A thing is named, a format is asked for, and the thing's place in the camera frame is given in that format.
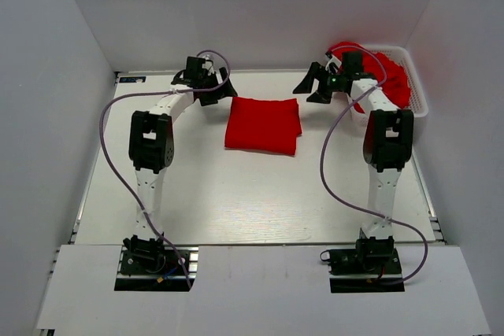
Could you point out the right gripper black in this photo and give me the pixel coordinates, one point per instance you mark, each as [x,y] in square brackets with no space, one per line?
[316,71]

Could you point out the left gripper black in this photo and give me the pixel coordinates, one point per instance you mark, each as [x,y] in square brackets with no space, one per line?
[224,90]

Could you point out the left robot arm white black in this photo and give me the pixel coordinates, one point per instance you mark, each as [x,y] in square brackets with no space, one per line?
[151,142]

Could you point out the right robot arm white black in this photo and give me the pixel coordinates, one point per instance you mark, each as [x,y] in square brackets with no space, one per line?
[388,141]

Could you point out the red t shirt pile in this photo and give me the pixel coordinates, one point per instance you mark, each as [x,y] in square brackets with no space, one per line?
[396,86]

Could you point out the blue table label sticker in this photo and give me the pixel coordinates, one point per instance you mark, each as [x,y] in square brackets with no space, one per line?
[132,79]

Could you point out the white plastic basket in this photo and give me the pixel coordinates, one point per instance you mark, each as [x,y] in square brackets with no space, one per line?
[417,101]

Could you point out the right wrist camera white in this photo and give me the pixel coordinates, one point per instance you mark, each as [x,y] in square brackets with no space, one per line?
[333,64]

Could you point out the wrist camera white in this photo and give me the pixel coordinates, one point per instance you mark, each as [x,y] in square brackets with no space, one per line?
[208,65]
[333,64]

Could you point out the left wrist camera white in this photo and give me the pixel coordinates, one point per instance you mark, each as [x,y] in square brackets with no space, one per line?
[208,65]

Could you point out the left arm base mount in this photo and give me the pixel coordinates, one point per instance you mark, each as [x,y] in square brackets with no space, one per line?
[141,271]

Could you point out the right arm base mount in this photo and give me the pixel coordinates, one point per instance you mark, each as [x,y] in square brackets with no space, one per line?
[372,275]

